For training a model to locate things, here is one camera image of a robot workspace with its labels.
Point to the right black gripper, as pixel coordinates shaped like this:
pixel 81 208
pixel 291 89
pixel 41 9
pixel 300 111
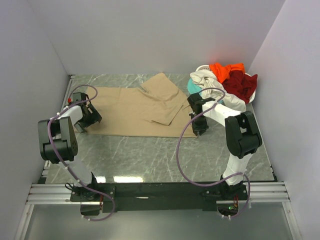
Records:
pixel 202 128

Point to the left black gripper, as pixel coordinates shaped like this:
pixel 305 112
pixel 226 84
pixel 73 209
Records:
pixel 94 117

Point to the beige polo shirt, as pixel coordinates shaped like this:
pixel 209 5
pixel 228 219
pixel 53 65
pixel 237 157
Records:
pixel 157 108

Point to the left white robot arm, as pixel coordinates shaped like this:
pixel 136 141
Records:
pixel 57 138

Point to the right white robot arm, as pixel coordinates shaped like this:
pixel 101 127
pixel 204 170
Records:
pixel 242 134

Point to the teal shirt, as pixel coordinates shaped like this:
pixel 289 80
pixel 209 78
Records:
pixel 192 88

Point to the white shirt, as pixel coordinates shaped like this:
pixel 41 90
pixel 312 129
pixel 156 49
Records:
pixel 207 80

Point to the dark red shirt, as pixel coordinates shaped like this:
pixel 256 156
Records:
pixel 241 85

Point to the orange shirt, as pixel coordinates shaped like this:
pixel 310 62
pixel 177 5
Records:
pixel 222 73

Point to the white laundry basket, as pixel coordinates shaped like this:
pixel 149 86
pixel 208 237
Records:
pixel 206 67

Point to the black base beam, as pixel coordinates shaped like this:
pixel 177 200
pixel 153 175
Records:
pixel 145 196

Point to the aluminium rail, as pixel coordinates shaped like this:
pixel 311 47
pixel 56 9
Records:
pixel 57 194

